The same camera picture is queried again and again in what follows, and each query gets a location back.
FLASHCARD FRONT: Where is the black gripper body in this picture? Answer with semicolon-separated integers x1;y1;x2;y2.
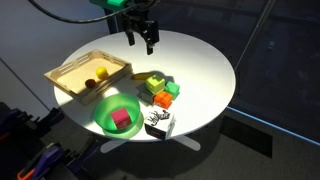
119;13;153;34

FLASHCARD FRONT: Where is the lime green block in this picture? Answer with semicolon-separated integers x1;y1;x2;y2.
145;74;166;96

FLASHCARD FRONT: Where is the teal green block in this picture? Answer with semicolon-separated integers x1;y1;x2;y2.
164;81;181;100

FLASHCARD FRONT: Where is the gray block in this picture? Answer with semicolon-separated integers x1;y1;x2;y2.
138;87;156;104

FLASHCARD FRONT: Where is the light wooden slatted crate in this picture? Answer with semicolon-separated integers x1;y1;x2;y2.
43;49;133;106

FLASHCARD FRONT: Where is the orange block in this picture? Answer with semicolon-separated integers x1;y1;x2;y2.
153;90;174;110

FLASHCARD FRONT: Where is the pink block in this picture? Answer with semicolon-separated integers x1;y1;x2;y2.
110;107;131;130

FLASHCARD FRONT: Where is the yellow toy lemon ball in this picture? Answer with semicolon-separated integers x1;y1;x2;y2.
95;66;109;81

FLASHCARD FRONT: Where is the red toy strawberry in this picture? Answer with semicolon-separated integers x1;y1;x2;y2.
84;78;98;90

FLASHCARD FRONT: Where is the translucent green bowl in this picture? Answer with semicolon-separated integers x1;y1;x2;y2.
93;92;145;135

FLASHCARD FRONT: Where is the white box with black print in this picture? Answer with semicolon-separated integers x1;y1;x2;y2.
144;105;176;141

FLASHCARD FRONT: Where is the white table leg base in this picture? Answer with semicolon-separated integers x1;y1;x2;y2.
99;134;202;154

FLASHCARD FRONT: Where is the black and purple clamp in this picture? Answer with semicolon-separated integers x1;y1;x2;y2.
66;136;101;174

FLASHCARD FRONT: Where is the purple clamp with orange tip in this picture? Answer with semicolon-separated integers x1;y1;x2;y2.
16;144;64;180

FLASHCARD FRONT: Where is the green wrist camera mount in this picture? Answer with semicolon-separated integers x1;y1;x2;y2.
89;0;129;9

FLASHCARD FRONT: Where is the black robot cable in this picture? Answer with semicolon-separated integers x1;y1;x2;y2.
28;0;158;24

